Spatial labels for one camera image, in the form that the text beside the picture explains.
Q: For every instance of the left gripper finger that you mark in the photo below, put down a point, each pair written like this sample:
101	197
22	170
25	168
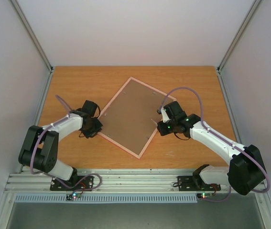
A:
90	133
97	125

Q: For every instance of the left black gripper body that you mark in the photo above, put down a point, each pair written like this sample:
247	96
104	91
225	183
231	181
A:
91	128

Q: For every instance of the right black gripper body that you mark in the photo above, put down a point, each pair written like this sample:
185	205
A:
161	127

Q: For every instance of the pink picture frame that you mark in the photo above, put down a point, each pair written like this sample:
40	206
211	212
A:
126	118

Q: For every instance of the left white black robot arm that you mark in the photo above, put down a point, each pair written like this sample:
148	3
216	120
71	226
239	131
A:
40	147

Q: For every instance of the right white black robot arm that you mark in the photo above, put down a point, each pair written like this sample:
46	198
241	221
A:
245	167

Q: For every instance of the left small circuit board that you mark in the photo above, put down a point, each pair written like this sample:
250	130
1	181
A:
74	196

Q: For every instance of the small circuit board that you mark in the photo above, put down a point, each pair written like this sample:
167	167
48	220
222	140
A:
204	195
74	196

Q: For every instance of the right small circuit board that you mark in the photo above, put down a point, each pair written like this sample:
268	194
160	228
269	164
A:
204	195

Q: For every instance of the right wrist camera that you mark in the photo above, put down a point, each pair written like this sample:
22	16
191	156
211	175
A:
162	111

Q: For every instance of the aluminium rail base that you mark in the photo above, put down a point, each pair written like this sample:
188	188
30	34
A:
113	181

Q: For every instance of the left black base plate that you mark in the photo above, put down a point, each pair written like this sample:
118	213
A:
74	183

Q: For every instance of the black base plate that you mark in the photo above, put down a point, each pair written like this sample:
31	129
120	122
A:
74	183
189	183

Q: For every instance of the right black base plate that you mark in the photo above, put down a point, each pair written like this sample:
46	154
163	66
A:
189	183

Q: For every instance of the grey slotted cable duct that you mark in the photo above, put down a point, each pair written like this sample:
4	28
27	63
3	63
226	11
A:
106	198

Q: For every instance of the right aluminium corner post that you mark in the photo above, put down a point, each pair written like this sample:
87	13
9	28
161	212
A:
241	30

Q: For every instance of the aluminium corner post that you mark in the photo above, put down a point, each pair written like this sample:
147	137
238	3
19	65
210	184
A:
15	4
241	30

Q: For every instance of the left aluminium corner post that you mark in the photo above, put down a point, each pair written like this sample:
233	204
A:
15	4

